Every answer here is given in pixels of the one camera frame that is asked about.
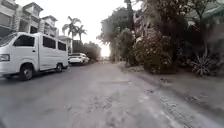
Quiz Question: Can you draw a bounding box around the spiky agave plant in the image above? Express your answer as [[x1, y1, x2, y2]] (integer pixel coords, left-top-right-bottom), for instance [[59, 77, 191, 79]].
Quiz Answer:
[[190, 53, 218, 78]]

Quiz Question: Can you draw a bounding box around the row of trees and bushes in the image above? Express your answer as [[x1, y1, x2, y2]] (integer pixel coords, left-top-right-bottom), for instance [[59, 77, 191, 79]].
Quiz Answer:
[[97, 0, 224, 75]]

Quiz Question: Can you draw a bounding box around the palm tree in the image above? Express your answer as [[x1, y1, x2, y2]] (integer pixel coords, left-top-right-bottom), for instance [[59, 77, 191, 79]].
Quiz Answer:
[[75, 25, 88, 43], [61, 15, 82, 54]]

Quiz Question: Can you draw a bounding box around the multi-storey building with balconies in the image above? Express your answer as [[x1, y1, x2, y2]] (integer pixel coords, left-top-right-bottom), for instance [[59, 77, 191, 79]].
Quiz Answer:
[[0, 0, 72, 54]]

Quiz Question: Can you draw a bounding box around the grey concrete road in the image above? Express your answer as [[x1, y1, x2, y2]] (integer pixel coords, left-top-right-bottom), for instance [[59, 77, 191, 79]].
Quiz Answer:
[[0, 60, 224, 128]]

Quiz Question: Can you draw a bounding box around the white car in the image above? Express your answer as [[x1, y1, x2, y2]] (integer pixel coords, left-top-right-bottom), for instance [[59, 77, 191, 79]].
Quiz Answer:
[[67, 52, 90, 66]]

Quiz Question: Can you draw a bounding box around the dark hedge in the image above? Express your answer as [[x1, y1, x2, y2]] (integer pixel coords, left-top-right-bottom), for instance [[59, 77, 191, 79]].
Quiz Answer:
[[72, 39, 102, 62]]

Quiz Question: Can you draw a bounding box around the white van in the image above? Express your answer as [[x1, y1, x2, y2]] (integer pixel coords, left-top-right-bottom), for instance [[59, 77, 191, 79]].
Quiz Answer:
[[0, 31, 70, 82]]

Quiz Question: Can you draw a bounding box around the grey concrete verge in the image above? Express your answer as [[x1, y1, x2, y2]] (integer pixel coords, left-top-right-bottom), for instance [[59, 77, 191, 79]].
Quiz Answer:
[[117, 63, 224, 116]]

